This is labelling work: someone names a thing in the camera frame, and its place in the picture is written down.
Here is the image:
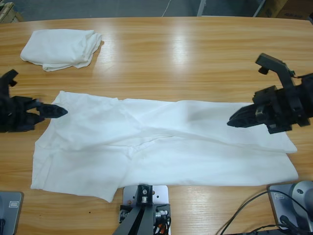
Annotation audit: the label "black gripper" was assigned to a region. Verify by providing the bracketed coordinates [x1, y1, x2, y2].
[0, 95, 69, 133]
[226, 74, 313, 135]

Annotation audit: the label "white t-shirt with black print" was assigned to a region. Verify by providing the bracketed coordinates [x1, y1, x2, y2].
[30, 90, 299, 203]

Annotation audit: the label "folded plain white t-shirt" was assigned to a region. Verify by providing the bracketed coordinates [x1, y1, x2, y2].
[20, 28, 103, 72]

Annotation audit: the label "wooden pallet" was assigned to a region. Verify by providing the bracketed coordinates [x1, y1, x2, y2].
[0, 1, 24, 24]

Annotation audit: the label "brown cardboard box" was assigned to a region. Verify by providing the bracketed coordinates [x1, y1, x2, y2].
[263, 0, 313, 19]

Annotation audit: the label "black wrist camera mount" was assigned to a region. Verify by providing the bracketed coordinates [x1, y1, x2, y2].
[255, 52, 298, 93]
[0, 69, 20, 97]

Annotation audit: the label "long black curved cable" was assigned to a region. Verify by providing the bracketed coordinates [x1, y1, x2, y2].
[221, 190, 313, 235]

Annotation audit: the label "grey base plate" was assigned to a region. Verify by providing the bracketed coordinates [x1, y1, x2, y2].
[268, 183, 313, 230]
[0, 190, 24, 235]

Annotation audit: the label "white metal frame leg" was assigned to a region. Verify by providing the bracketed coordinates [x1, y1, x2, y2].
[253, 0, 267, 17]
[197, 0, 207, 17]

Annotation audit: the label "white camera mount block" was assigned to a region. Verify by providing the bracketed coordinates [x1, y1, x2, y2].
[121, 185, 171, 235]

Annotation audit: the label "black base plug cable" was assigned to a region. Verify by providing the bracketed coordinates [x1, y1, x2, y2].
[254, 214, 313, 235]

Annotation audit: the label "orange and black mount cables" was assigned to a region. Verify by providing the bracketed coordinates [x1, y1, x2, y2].
[153, 215, 173, 235]

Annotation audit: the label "dark camera post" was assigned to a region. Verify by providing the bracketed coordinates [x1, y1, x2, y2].
[114, 185, 155, 235]

